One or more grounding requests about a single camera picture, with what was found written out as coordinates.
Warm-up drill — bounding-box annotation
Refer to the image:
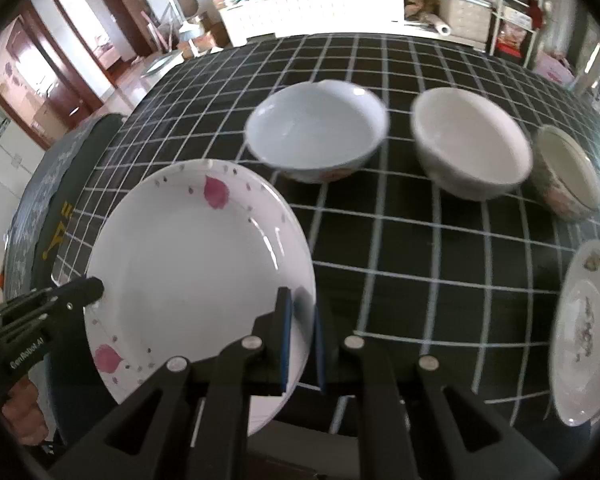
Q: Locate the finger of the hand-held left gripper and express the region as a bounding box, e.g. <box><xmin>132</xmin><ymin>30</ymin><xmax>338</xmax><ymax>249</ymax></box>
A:
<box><xmin>0</xmin><ymin>276</ymin><xmax>105</xmax><ymax>335</ymax></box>

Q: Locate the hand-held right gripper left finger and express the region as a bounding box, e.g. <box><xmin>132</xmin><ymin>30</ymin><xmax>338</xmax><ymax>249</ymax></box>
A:
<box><xmin>50</xmin><ymin>286</ymin><xmax>295</xmax><ymax>480</ymax></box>

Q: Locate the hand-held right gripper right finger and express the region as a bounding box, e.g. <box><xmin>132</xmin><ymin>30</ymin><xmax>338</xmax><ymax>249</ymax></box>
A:
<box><xmin>314</xmin><ymin>305</ymin><xmax>561</xmax><ymax>480</ymax></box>

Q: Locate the white plate with pink petals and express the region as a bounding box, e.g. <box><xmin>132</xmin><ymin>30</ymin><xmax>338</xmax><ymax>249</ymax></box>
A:
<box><xmin>85</xmin><ymin>159</ymin><xmax>317</xmax><ymax>436</ymax></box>

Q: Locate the white bowl with red pattern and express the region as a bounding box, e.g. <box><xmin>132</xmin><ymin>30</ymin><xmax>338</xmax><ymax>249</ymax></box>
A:
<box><xmin>245</xmin><ymin>80</ymin><xmax>388</xmax><ymax>184</ymax></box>

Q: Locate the white plate with brown flowers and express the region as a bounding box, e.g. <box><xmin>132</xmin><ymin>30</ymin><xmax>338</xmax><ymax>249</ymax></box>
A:
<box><xmin>550</xmin><ymin>238</ymin><xmax>600</xmax><ymax>427</ymax></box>

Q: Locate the plain white bowl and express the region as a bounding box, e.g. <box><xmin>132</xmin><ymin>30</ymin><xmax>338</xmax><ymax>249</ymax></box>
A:
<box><xmin>411</xmin><ymin>87</ymin><xmax>533</xmax><ymax>202</ymax></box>

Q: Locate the floral patterned bowl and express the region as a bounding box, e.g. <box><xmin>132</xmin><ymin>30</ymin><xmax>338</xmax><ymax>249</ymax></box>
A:
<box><xmin>530</xmin><ymin>125</ymin><xmax>600</xmax><ymax>223</ymax></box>

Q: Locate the person's left hand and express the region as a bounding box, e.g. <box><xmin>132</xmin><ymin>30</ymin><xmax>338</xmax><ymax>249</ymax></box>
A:
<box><xmin>1</xmin><ymin>377</ymin><xmax>50</xmax><ymax>447</ymax></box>

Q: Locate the dark cloth with yellow print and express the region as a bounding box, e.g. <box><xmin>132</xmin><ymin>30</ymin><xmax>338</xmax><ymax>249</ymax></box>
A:
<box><xmin>2</xmin><ymin>114</ymin><xmax>126</xmax><ymax>311</ymax></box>

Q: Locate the black white grid tablecloth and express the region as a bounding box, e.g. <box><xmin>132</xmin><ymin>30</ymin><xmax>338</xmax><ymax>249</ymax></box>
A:
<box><xmin>50</xmin><ymin>34</ymin><xmax>600</xmax><ymax>441</ymax></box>

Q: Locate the low white cabinet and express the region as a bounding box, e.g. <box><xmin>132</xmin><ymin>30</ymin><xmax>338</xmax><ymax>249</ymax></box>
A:
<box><xmin>219</xmin><ymin>0</ymin><xmax>491</xmax><ymax>48</ymax></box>

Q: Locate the beige storage box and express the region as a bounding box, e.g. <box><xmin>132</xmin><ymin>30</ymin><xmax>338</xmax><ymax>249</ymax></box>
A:
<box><xmin>439</xmin><ymin>0</ymin><xmax>492</xmax><ymax>45</ymax></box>

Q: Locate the pink bag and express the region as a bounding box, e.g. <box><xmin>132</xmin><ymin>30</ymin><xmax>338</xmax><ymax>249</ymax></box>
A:
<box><xmin>535</xmin><ymin>52</ymin><xmax>576</xmax><ymax>86</ymax></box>

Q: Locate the white metal shelf rack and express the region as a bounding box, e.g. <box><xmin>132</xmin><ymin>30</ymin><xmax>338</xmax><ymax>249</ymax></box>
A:
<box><xmin>475</xmin><ymin>0</ymin><xmax>548</xmax><ymax>68</ymax></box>

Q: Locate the brown wooden door frame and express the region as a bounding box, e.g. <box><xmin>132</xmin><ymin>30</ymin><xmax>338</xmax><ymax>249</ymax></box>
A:
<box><xmin>47</xmin><ymin>0</ymin><xmax>155</xmax><ymax>63</ymax></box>
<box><xmin>0</xmin><ymin>15</ymin><xmax>105</xmax><ymax>136</ymax></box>

